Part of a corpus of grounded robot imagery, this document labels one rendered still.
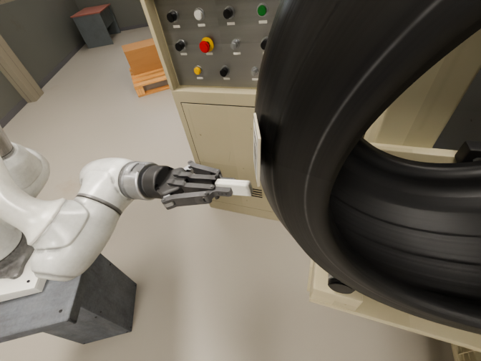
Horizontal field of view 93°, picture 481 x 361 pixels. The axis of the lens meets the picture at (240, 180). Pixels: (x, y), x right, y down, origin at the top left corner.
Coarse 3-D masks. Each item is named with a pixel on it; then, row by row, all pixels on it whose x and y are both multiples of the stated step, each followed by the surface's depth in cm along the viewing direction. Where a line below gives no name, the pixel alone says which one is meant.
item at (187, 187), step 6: (168, 180) 48; (174, 180) 48; (180, 180) 47; (180, 186) 47; (186, 186) 46; (192, 186) 46; (198, 186) 46; (204, 186) 45; (210, 186) 44; (186, 192) 48; (192, 192) 47; (216, 198) 46
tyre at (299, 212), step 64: (320, 0) 13; (384, 0) 11; (448, 0) 10; (320, 64) 14; (384, 64) 12; (320, 128) 16; (320, 192) 21; (384, 192) 50; (448, 192) 47; (320, 256) 29; (384, 256) 42; (448, 256) 41; (448, 320) 30
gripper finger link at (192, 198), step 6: (198, 192) 44; (204, 192) 44; (162, 198) 46; (168, 198) 45; (174, 198) 45; (180, 198) 45; (186, 198) 44; (192, 198) 44; (198, 198) 44; (204, 198) 46; (174, 204) 46; (180, 204) 46; (186, 204) 46; (192, 204) 46; (198, 204) 45
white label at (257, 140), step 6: (258, 132) 19; (258, 138) 19; (258, 144) 19; (258, 150) 20; (258, 156) 20; (258, 162) 21; (258, 168) 21; (258, 174) 22; (258, 180) 22; (258, 186) 23
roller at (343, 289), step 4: (328, 276) 42; (332, 276) 41; (328, 280) 42; (332, 280) 40; (336, 280) 40; (328, 284) 42; (332, 284) 40; (336, 284) 40; (340, 284) 39; (344, 284) 39; (332, 288) 41; (336, 288) 41; (340, 288) 40; (344, 288) 40; (348, 288) 39; (340, 292) 42; (344, 292) 41; (348, 292) 41
